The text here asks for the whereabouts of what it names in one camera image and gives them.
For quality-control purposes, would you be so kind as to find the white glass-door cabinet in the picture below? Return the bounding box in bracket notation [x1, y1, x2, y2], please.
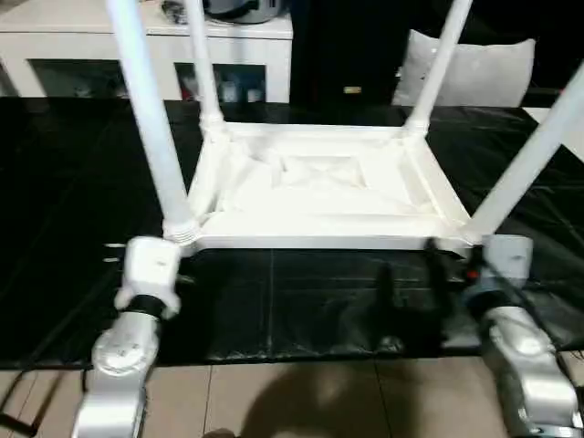
[0, 0, 293, 104]

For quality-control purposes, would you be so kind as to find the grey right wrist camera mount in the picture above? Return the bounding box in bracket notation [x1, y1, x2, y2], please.
[460, 233, 535, 311]

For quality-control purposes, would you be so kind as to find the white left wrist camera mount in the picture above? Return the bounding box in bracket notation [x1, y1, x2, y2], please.
[113, 235, 183, 320]

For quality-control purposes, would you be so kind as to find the white flat board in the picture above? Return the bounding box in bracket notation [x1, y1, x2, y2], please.
[519, 107, 584, 163]

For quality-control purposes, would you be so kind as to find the white pillow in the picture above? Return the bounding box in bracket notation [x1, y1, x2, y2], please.
[392, 29, 536, 109]

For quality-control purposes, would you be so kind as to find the black box with gold label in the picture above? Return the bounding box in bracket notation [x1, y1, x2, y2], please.
[289, 0, 412, 107]

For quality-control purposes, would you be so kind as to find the grey round pot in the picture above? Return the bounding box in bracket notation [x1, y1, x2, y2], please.
[203, 0, 288, 25]

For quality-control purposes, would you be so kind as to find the black metal table leg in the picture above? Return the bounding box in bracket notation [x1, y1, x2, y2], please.
[0, 408, 40, 438]

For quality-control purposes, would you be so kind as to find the white plastic table top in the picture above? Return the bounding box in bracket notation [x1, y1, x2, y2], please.
[162, 119, 485, 261]

